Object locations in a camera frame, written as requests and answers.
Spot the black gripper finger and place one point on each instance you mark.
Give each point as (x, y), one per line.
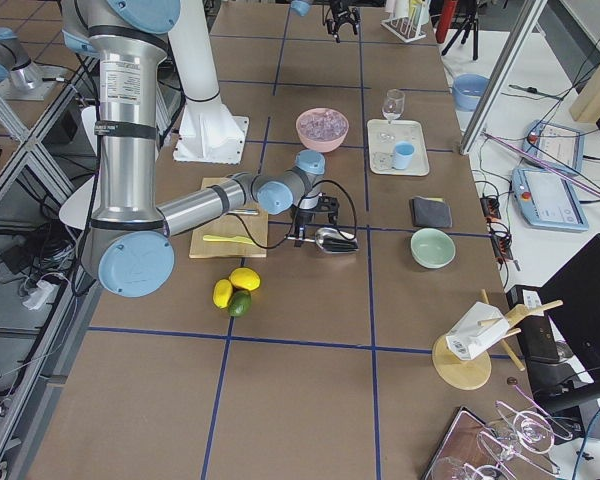
(299, 234)
(335, 32)

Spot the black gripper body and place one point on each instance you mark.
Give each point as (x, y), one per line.
(341, 12)
(301, 217)

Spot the steel ice scoop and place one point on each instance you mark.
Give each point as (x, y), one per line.
(329, 240)

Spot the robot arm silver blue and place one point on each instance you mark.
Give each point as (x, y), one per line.
(302, 8)
(125, 245)

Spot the pile of clear ice cubes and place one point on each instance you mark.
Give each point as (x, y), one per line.
(323, 125)

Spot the small blue cup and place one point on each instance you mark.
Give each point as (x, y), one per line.
(402, 155)

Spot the bamboo cutting board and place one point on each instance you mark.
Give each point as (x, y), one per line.
(229, 225)

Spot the yellow lemon upper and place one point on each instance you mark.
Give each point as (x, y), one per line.
(245, 278)

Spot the yellow lemon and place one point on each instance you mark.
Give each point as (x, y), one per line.
(245, 278)
(222, 293)

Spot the steel muddler black cap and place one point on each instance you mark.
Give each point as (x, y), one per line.
(244, 212)

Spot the pink bowl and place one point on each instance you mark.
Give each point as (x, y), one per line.
(320, 146)

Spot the green lime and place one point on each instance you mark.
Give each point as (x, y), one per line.
(239, 303)

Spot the cream bear tray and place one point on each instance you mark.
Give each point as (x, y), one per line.
(382, 137)

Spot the yellow lemon lower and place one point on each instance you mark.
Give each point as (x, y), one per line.
(222, 293)

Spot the yellow plastic knife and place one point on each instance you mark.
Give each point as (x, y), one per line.
(229, 239)

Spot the clear wine glass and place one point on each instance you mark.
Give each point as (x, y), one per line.
(393, 104)

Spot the red cylinder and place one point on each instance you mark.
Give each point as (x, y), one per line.
(445, 20)

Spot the green bowl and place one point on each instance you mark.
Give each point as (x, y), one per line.
(432, 248)

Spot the blue bowl with fork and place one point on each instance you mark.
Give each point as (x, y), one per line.
(467, 90)

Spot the wooden stand round base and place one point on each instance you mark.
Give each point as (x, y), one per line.
(461, 356)

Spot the near teach pendant tablet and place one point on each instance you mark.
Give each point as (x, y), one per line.
(547, 201)

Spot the teach pendant tablet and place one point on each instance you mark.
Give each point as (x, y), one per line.
(547, 201)
(560, 146)

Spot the far teach pendant tablet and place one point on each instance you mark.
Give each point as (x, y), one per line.
(560, 146)

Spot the black monitor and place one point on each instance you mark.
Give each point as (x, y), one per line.
(577, 285)

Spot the white wire cup rack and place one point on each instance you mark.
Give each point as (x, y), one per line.
(406, 19)

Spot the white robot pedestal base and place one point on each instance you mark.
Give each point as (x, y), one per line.
(208, 131)

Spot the aluminium frame post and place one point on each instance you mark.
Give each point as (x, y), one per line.
(525, 23)

